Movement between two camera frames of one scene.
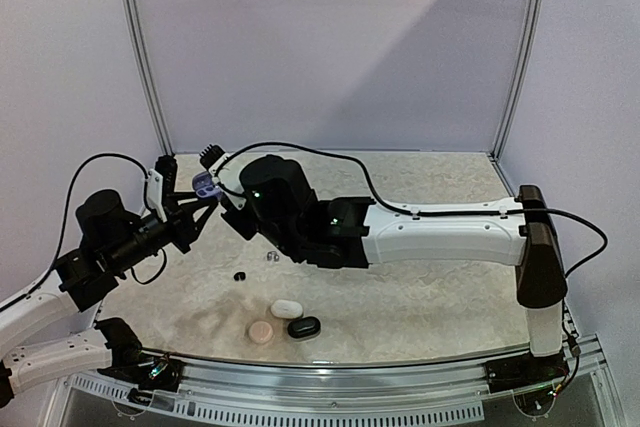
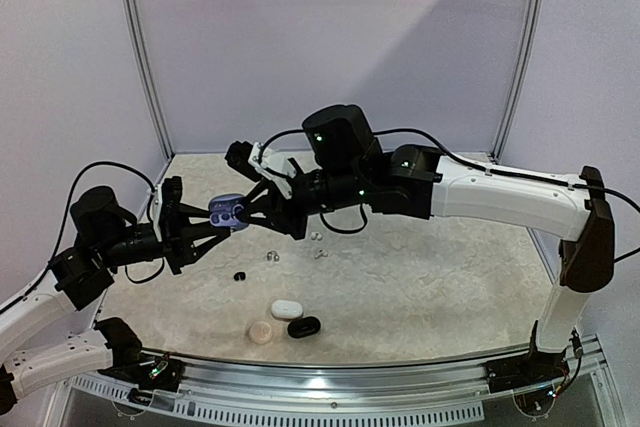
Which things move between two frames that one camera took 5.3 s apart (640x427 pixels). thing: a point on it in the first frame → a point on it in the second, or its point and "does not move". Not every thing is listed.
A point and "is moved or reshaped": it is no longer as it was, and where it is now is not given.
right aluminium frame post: [526, 51] does not move
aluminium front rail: [432, 391] does not move
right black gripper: [235, 220] → [282, 207]
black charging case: [304, 327] does not move
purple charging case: [203, 185] is moved or reshaped
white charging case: [286, 309] does not move
